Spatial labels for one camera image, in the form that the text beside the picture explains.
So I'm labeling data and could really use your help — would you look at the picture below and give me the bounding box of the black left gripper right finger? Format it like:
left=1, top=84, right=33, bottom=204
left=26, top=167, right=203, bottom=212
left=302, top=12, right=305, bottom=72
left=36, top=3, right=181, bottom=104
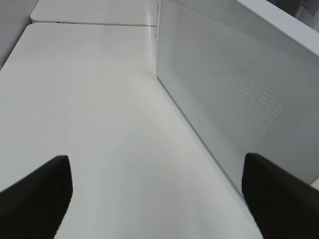
left=242, top=153, right=319, bottom=239

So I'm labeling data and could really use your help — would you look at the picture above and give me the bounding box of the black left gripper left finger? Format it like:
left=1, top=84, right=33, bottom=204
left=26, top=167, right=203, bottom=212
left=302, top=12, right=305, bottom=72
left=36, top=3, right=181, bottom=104
left=0, top=155, right=73, bottom=239

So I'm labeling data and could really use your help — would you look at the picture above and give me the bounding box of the white microwave door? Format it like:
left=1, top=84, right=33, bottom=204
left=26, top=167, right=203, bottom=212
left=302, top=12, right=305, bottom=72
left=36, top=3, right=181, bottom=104
left=157, top=0, right=319, bottom=188

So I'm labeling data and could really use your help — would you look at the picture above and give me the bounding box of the white microwave oven body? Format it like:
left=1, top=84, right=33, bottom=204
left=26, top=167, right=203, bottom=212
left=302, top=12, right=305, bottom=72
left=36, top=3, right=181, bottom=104
left=268, top=0, right=319, bottom=32

